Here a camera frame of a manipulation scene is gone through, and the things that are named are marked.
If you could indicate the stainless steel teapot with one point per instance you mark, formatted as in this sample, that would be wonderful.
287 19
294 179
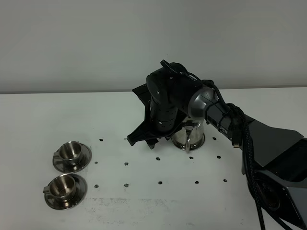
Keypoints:
191 136

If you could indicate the near stainless steel teacup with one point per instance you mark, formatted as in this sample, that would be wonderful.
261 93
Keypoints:
62 187

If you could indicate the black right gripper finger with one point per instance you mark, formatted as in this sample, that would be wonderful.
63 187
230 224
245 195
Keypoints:
141 133
151 142

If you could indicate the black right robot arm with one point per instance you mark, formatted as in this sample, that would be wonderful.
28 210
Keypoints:
274 160

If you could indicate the far stainless steel teacup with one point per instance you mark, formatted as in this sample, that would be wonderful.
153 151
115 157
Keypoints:
70 153

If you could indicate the stainless steel teacup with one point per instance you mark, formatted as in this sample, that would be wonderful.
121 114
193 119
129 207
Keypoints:
70 153
62 187

